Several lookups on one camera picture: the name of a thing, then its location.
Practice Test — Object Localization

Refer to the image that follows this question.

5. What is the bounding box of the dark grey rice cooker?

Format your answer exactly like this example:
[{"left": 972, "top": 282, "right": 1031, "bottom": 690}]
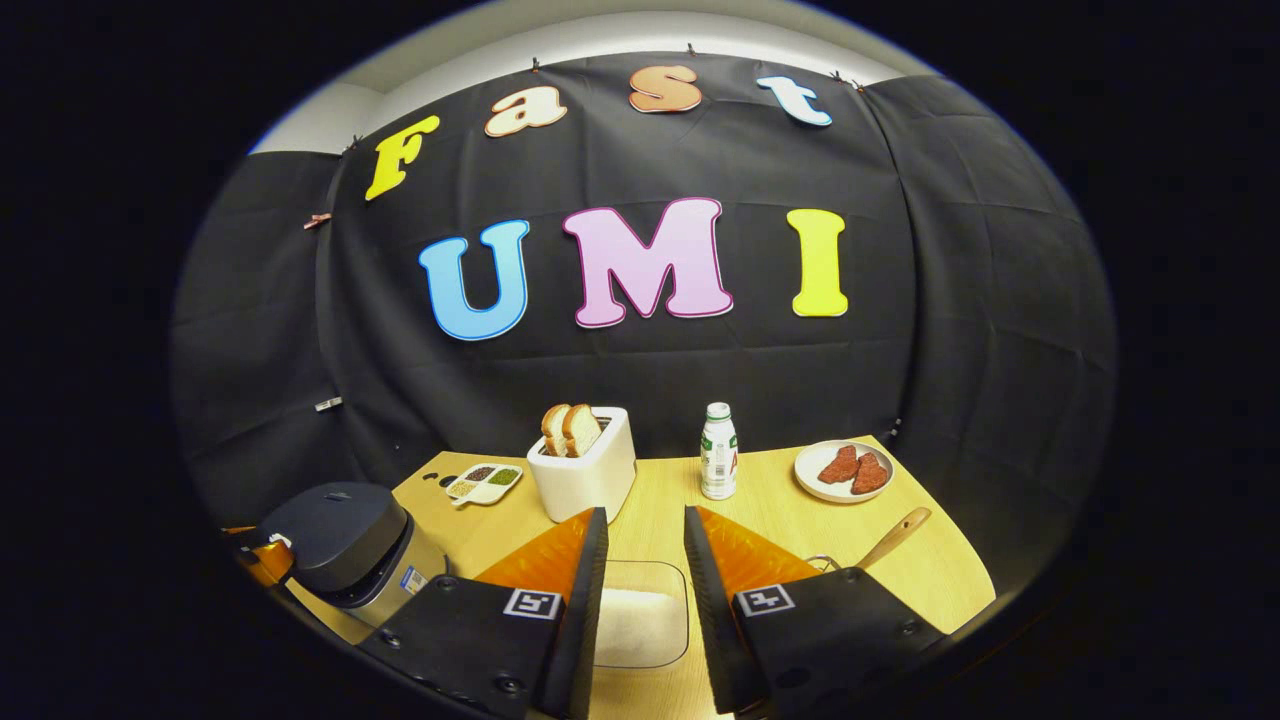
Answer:
[{"left": 255, "top": 482, "right": 449, "bottom": 629}]

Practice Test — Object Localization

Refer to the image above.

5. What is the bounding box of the white toaster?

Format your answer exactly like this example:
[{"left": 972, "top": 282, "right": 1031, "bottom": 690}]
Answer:
[{"left": 527, "top": 406, "right": 638, "bottom": 524}]

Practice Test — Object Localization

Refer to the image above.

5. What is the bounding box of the white round plate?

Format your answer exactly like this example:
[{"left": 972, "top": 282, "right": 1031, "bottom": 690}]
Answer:
[{"left": 794, "top": 440, "right": 895, "bottom": 504}]

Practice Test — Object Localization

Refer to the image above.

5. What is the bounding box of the white milk bottle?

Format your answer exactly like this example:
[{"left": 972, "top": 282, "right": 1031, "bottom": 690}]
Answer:
[{"left": 700, "top": 402, "right": 739, "bottom": 501}]

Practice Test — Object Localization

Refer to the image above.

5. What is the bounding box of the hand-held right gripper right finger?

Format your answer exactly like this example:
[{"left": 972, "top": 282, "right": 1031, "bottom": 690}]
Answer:
[{"left": 684, "top": 505, "right": 946, "bottom": 716}]

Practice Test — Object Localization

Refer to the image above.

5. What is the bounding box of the white divided grain dish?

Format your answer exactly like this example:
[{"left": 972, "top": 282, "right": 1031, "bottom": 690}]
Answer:
[{"left": 445, "top": 462, "right": 524, "bottom": 508}]

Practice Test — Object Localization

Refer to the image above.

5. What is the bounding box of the wooden spoon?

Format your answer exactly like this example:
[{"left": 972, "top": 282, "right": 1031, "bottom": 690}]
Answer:
[{"left": 855, "top": 507, "right": 933, "bottom": 573}]

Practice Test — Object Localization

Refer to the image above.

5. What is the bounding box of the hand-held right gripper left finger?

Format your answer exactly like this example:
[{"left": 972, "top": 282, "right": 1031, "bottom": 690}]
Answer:
[{"left": 358, "top": 507, "right": 609, "bottom": 720}]

